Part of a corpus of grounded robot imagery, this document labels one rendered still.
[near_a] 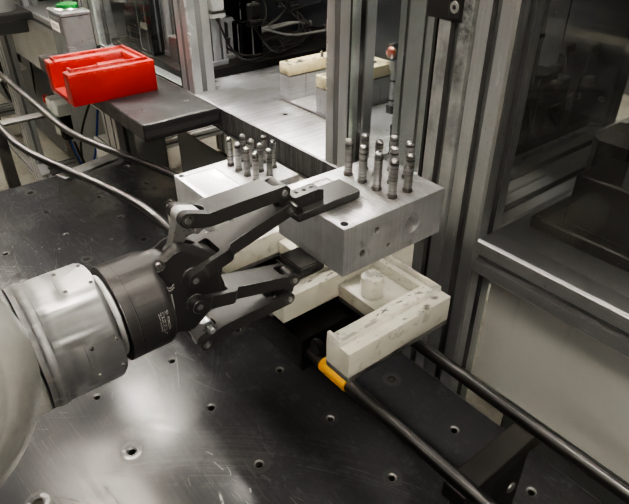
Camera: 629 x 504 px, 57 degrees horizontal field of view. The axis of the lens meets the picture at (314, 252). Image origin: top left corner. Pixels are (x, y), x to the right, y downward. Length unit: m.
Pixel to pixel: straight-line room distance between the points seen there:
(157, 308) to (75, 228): 0.78
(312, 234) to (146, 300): 0.17
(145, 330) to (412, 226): 0.26
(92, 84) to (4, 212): 0.35
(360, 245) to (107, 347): 0.22
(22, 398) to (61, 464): 0.53
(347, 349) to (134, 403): 0.35
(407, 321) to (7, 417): 0.42
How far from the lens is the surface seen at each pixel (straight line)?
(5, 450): 0.23
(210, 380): 0.80
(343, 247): 0.49
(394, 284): 0.65
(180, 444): 0.74
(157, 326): 0.43
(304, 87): 1.05
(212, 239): 0.47
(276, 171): 0.75
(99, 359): 0.42
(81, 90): 1.10
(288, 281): 0.52
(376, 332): 0.56
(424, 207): 0.55
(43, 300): 0.41
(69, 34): 1.27
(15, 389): 0.23
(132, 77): 1.13
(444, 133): 0.66
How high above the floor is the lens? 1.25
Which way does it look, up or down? 33 degrees down
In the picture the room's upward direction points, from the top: straight up
